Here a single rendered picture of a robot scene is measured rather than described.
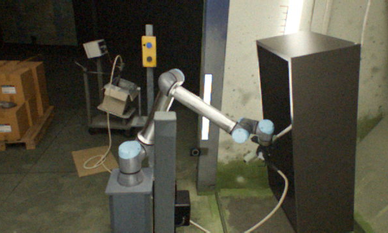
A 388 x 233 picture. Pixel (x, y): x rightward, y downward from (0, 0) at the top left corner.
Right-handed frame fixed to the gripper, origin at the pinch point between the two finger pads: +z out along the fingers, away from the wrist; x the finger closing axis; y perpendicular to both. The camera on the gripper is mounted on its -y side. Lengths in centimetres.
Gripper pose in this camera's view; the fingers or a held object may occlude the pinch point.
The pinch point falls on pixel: (261, 155)
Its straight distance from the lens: 218.6
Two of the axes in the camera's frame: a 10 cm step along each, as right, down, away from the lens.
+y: 6.0, 5.7, -5.6
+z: 1.1, 6.4, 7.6
